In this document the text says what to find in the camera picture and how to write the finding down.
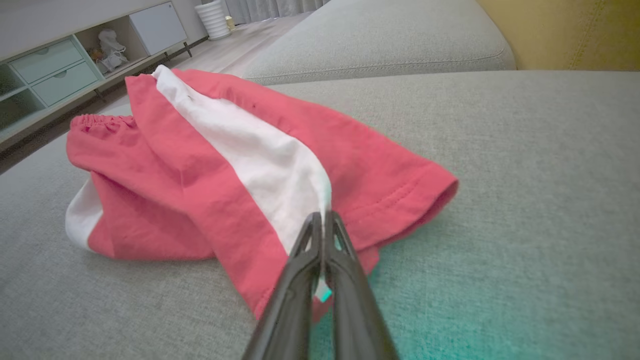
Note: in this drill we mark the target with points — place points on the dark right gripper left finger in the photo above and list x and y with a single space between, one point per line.
295 300

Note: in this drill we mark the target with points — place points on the grey curtain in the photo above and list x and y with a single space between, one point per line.
275 9

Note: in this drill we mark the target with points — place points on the yellow cushion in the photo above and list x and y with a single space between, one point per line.
565 30

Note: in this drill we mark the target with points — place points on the white ribbed basket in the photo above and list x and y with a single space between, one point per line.
213 20

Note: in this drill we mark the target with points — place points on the grey sofa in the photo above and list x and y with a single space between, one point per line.
525 200

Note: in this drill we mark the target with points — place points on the small yellowish jar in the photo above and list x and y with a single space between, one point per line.
230 24

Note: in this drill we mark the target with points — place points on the grey sofa back cushion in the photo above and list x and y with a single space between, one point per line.
390 40

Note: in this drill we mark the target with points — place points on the white cabinet door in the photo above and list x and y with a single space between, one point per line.
159 27

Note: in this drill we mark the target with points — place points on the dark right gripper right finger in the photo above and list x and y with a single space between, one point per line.
352 310

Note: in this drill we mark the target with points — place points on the pale green cabinet drawer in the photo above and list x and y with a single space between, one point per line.
47 61
65 84

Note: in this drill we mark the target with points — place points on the low white sideboard cabinet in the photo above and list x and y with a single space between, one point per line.
30 30

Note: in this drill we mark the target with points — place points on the red shorts with white stripe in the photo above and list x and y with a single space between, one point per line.
200 190

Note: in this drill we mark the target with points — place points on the white figurine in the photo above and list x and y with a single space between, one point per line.
112 50

